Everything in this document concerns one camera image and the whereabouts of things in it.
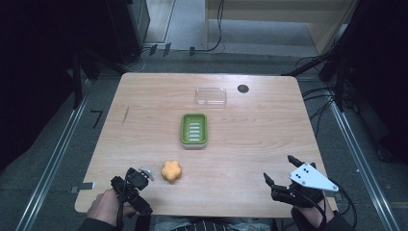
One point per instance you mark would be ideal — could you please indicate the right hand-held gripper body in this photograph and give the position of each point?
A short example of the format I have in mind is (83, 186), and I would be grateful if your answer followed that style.
(308, 184)

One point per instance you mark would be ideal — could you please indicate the person's left hand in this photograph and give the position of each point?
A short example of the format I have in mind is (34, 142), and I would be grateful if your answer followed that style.
(104, 207)

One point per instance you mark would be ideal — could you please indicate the green soap dish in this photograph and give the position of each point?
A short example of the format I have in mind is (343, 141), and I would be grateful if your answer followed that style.
(194, 130)

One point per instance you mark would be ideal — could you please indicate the dark cabinet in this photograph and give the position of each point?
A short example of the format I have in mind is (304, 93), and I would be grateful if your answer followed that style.
(128, 29)

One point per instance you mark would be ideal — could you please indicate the black metal stand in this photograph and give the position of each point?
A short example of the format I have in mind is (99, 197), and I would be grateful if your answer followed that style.
(336, 70)
(77, 80)

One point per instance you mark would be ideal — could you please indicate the black tape strip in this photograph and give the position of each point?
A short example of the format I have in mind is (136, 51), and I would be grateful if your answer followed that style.
(166, 49)
(153, 49)
(192, 51)

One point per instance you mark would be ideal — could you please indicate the person's striped clothing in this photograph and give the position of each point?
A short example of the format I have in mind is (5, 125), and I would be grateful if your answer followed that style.
(208, 224)

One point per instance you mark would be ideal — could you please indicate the person's right hand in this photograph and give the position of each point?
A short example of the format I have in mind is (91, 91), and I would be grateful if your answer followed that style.
(308, 216)

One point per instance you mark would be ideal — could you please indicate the black round table cap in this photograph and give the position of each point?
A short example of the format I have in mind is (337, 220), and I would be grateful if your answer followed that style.
(243, 89)

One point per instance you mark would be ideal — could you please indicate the metal floor rail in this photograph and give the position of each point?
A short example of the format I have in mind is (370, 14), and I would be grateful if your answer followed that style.
(53, 157)
(365, 166)

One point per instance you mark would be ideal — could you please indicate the clear plastic lid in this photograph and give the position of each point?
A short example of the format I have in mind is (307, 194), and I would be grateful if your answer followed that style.
(211, 97)

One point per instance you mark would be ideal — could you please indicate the grey tag on table edge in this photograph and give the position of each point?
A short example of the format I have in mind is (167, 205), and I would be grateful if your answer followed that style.
(84, 186)

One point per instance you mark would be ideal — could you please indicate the beige wooden platform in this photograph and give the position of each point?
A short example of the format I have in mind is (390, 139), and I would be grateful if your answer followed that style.
(279, 12)

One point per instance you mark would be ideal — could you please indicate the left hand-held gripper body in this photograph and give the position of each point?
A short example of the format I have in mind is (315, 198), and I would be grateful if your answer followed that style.
(138, 200)

